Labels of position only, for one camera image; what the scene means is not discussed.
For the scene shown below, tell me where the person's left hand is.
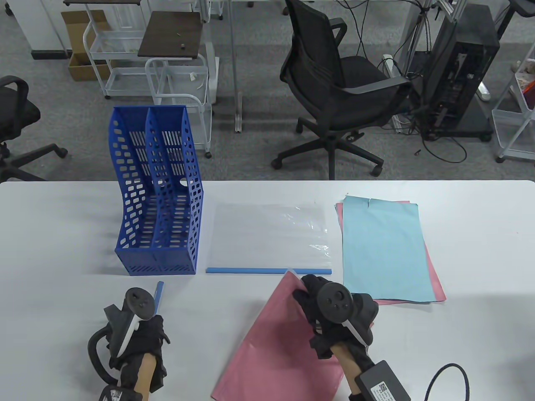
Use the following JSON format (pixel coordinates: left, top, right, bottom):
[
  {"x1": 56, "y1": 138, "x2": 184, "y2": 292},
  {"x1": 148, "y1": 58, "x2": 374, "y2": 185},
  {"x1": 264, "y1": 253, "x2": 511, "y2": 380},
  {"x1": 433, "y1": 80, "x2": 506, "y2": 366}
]
[{"x1": 107, "y1": 315, "x2": 171, "y2": 393}]

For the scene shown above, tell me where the person's right hand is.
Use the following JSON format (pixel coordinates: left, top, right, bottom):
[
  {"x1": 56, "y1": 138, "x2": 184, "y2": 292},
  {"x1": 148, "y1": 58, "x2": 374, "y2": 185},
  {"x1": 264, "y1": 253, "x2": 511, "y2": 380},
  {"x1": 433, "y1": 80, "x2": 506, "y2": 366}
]
[{"x1": 293, "y1": 274, "x2": 365, "y2": 360}]

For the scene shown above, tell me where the dark pink paper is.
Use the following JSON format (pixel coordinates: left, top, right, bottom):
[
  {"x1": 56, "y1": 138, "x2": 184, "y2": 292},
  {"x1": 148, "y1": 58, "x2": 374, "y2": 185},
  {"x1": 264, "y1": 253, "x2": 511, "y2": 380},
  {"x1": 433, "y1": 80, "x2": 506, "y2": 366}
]
[{"x1": 210, "y1": 270, "x2": 347, "y2": 401}]

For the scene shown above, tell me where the light blue paper stack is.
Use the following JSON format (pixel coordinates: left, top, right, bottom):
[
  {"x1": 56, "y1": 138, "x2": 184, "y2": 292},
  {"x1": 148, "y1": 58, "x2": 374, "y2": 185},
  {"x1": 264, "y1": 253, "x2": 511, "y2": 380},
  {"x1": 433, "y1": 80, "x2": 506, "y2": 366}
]
[{"x1": 335, "y1": 200, "x2": 447, "y2": 306}]

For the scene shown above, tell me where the person's left forearm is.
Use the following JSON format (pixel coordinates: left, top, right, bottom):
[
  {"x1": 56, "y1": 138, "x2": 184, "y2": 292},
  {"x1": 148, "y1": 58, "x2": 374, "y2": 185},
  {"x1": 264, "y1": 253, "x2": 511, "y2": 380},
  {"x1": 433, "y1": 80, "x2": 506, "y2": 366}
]
[{"x1": 133, "y1": 354, "x2": 158, "y2": 401}]

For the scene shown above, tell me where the person's right forearm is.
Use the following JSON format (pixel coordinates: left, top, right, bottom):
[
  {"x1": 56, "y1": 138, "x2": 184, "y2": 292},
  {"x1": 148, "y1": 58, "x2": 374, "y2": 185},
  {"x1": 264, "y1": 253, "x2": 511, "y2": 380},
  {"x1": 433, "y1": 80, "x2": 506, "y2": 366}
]
[{"x1": 329, "y1": 343, "x2": 377, "y2": 395}]

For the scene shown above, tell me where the blue perforated file rack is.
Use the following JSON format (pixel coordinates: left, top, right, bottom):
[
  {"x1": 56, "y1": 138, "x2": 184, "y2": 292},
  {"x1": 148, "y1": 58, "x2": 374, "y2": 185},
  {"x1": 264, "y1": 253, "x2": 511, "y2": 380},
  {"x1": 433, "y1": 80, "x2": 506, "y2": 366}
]
[{"x1": 108, "y1": 105, "x2": 205, "y2": 276}]

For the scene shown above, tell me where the black right hand controller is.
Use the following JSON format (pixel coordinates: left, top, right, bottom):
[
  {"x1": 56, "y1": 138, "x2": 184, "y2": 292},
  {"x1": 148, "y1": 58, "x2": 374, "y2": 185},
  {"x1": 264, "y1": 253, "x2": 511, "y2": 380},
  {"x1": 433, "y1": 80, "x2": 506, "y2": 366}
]
[{"x1": 316, "y1": 283, "x2": 380, "y2": 348}]

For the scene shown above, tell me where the black hand controller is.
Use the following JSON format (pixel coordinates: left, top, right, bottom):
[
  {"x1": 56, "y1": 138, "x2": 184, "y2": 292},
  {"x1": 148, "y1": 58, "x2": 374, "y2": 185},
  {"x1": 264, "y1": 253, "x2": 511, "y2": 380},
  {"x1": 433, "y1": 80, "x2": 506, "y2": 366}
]
[
  {"x1": 104, "y1": 287, "x2": 156, "y2": 360},
  {"x1": 316, "y1": 283, "x2": 380, "y2": 348}
]

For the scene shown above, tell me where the black left hand controller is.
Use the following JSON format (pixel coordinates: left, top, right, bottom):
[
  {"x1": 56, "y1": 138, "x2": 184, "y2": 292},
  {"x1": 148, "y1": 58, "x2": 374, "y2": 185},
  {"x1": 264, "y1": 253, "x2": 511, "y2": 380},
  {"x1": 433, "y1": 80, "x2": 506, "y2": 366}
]
[{"x1": 104, "y1": 287, "x2": 156, "y2": 360}]

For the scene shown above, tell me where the metal floor stand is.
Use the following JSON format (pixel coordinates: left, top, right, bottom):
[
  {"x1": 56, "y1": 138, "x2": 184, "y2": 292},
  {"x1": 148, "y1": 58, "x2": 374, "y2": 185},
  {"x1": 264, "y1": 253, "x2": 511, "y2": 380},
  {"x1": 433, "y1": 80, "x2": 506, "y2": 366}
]
[{"x1": 229, "y1": 0, "x2": 244, "y2": 133}]

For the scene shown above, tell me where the black mesh office chair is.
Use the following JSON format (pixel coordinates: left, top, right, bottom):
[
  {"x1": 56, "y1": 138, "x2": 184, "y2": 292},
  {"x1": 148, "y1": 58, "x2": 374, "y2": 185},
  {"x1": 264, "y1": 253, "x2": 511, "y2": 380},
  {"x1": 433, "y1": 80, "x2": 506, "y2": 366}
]
[{"x1": 271, "y1": 0, "x2": 412, "y2": 180}]

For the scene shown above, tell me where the cardboard box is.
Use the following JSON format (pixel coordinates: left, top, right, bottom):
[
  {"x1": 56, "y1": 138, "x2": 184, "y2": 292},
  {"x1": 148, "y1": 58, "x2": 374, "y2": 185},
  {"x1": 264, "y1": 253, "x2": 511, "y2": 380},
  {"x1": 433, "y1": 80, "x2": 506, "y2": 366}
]
[{"x1": 61, "y1": 10, "x2": 111, "y2": 81}]

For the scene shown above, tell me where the black computer tower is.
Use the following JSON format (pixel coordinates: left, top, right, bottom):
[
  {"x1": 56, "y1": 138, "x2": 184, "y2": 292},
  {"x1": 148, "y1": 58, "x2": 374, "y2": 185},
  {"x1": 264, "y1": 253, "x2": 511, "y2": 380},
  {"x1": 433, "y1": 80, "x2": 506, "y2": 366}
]
[{"x1": 421, "y1": 4, "x2": 501, "y2": 141}]

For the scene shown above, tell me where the white cart with brown top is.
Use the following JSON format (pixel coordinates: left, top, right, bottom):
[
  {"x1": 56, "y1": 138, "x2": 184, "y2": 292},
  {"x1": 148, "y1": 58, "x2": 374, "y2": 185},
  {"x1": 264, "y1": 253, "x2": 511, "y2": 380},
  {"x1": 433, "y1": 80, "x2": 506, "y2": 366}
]
[{"x1": 138, "y1": 11, "x2": 220, "y2": 158}]

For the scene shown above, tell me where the white cabinet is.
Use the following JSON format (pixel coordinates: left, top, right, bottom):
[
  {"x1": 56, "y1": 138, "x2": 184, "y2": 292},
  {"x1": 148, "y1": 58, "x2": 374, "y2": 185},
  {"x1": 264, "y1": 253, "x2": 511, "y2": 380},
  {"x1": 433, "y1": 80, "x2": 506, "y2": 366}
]
[{"x1": 15, "y1": 0, "x2": 72, "y2": 60}]

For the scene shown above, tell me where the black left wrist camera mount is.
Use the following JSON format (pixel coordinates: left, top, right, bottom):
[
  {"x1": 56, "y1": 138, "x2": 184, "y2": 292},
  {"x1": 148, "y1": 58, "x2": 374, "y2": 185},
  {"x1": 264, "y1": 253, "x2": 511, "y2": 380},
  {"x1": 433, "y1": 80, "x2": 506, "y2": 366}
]
[{"x1": 98, "y1": 386, "x2": 143, "y2": 401}]

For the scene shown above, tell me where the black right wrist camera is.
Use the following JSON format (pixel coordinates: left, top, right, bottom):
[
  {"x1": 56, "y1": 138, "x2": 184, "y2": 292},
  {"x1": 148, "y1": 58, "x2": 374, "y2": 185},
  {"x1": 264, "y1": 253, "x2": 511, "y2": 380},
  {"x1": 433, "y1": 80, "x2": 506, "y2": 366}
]
[{"x1": 355, "y1": 360, "x2": 412, "y2": 401}]

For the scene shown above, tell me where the black braided cable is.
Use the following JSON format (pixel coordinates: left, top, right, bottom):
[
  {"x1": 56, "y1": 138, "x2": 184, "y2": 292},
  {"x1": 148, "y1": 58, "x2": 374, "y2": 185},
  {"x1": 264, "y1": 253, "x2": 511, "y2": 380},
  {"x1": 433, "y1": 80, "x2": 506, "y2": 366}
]
[{"x1": 424, "y1": 363, "x2": 466, "y2": 401}]

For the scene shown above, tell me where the white wire shelf cart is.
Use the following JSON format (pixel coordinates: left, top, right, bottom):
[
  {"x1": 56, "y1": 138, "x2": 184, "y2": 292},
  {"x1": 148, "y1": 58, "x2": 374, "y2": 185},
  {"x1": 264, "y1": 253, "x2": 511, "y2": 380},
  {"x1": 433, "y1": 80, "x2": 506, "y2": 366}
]
[{"x1": 83, "y1": 0, "x2": 156, "y2": 99}]

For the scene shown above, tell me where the white wire rack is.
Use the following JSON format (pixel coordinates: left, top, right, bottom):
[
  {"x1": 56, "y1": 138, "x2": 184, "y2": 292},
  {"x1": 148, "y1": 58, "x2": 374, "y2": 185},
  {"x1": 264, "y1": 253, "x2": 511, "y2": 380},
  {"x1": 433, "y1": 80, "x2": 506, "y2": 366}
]
[{"x1": 492, "y1": 40, "x2": 535, "y2": 163}]

